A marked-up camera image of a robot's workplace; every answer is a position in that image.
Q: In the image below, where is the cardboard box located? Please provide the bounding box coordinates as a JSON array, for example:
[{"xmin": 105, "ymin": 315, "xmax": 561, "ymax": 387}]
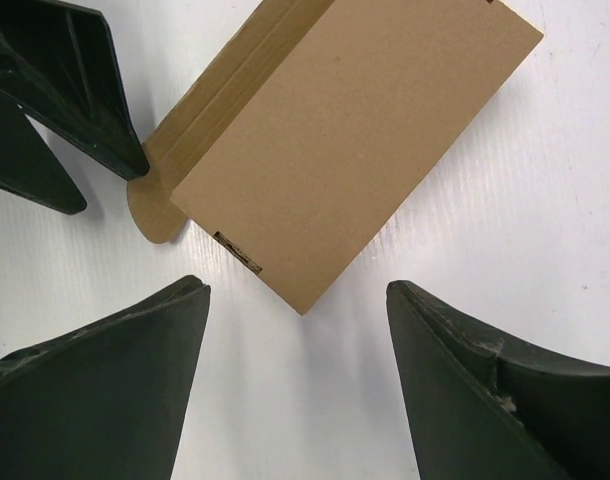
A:
[{"xmin": 126, "ymin": 0, "xmax": 542, "ymax": 314}]

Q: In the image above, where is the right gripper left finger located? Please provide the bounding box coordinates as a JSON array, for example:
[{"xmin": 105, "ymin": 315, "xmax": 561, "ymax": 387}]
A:
[{"xmin": 0, "ymin": 275, "xmax": 210, "ymax": 479}]

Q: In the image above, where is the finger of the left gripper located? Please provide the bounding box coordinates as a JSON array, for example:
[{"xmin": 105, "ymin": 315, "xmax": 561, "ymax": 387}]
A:
[
  {"xmin": 0, "ymin": 1, "xmax": 150, "ymax": 179},
  {"xmin": 0, "ymin": 9, "xmax": 88, "ymax": 217}
]

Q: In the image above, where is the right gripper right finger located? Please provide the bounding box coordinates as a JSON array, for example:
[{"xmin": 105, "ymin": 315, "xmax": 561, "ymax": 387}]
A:
[{"xmin": 386, "ymin": 280, "xmax": 610, "ymax": 479}]

